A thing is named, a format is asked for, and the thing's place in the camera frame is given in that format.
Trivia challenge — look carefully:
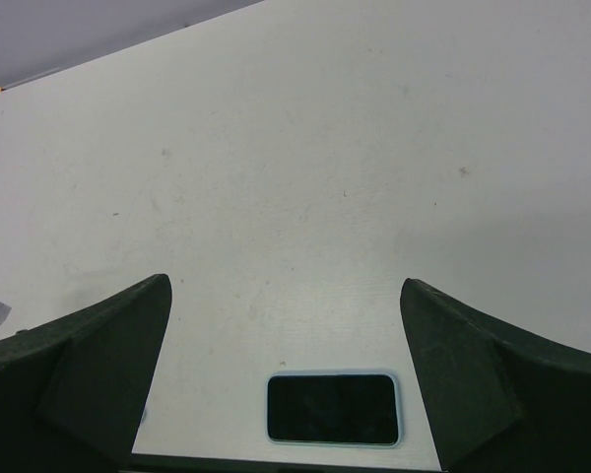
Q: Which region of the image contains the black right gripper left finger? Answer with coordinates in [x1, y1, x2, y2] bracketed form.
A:
[0, 274, 171, 472]

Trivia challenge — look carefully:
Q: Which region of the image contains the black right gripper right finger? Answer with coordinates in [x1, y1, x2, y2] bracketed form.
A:
[400, 279, 591, 472]

